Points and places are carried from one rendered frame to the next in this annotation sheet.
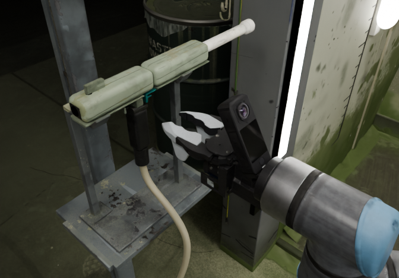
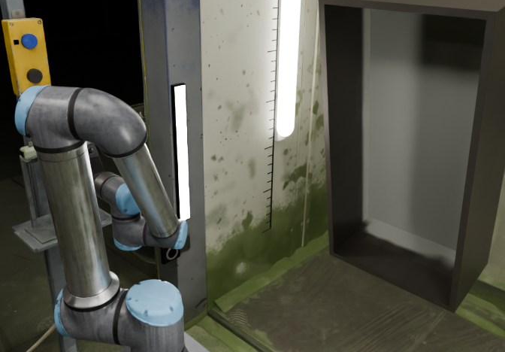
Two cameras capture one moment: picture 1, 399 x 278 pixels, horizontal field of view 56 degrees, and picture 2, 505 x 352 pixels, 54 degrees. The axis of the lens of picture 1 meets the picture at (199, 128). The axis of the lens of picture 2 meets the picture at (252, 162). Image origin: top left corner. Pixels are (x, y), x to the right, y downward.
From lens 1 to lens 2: 124 cm
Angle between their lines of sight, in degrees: 15
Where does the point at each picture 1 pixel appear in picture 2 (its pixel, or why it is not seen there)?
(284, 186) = (100, 180)
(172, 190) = not seen: hidden behind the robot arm
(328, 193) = (113, 180)
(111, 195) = (47, 221)
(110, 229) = (40, 234)
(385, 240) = (125, 193)
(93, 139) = (40, 185)
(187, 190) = not seen: hidden behind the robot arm
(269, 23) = (161, 124)
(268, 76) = (165, 158)
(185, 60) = not seen: hidden behind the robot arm
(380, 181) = (319, 273)
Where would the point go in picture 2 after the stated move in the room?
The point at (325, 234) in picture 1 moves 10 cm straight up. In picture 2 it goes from (109, 195) to (105, 165)
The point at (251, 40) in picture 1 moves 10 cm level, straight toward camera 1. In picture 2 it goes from (155, 135) to (146, 143)
